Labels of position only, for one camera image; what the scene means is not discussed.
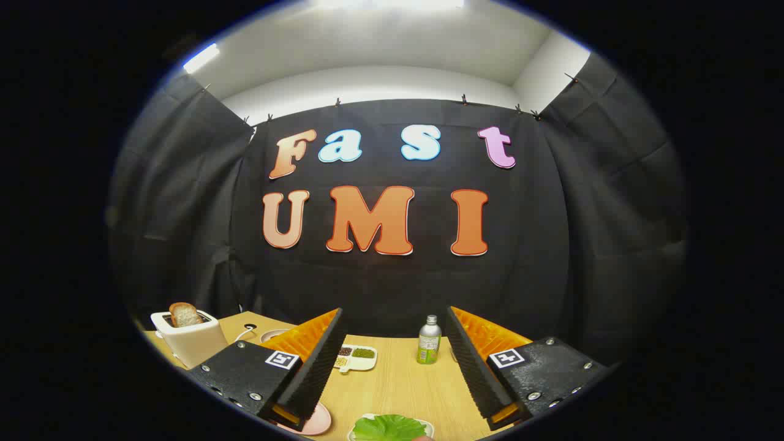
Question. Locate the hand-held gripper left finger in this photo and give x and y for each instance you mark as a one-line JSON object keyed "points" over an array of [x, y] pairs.
{"points": [[318, 361]]}

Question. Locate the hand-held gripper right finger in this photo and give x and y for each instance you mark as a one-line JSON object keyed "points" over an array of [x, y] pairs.
{"points": [[471, 361]]}

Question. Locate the green lettuce leaf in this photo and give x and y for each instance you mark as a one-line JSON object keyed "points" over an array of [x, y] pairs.
{"points": [[389, 427]]}

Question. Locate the toasted bread slice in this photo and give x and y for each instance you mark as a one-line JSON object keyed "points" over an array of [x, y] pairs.
{"points": [[184, 315]]}

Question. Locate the pile of yellow soybeans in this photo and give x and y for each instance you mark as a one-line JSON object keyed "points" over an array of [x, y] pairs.
{"points": [[341, 362]]}

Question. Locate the pile of green beans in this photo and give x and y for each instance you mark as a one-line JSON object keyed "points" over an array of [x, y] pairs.
{"points": [[363, 353]]}

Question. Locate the white divided dish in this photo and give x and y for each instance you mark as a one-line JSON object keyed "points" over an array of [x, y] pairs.
{"points": [[364, 364]]}

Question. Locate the green bottle with silver cap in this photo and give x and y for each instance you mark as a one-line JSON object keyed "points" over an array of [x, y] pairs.
{"points": [[429, 343]]}

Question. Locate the white round plate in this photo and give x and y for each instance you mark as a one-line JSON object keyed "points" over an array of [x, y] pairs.
{"points": [[269, 335]]}

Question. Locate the pink round plate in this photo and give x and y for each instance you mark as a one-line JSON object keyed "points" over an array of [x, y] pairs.
{"points": [[318, 422]]}

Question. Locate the white square plate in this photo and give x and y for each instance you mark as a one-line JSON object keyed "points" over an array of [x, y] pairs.
{"points": [[430, 426]]}

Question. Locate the black backdrop cloth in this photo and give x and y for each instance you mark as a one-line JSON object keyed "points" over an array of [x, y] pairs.
{"points": [[398, 282]]}

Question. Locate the white toaster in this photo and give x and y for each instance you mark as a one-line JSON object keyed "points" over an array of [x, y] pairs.
{"points": [[196, 346]]}

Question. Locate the long ceiling light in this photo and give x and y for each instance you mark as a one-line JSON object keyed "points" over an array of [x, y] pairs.
{"points": [[201, 58]]}

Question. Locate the wide ceiling light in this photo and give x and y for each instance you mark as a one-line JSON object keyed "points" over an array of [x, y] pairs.
{"points": [[392, 3]]}

